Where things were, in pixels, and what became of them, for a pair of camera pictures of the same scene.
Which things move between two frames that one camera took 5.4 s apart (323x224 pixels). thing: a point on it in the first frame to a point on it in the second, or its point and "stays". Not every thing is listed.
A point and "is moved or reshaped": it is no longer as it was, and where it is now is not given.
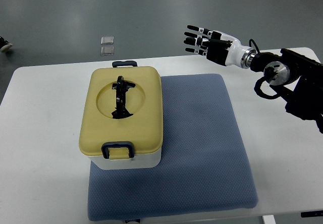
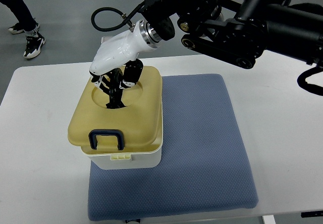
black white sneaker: [4, 45] to [34, 43]
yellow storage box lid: [122, 104] is moved or reshaped
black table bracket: [312, 214] stays
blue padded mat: [204, 165] stays
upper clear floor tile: [107, 40] stays
